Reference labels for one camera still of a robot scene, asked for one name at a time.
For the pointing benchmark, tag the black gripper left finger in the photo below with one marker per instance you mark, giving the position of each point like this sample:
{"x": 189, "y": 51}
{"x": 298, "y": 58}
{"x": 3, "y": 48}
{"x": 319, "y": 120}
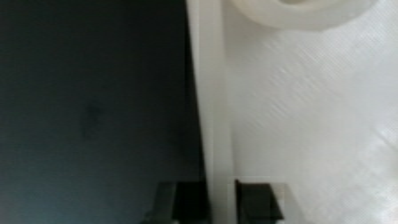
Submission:
{"x": 180, "y": 204}

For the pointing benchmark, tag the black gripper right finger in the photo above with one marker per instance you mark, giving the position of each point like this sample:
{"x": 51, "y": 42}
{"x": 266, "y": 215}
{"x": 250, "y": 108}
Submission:
{"x": 258, "y": 210}

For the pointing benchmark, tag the white square tabletop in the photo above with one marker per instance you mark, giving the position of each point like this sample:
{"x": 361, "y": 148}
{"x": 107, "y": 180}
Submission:
{"x": 296, "y": 63}

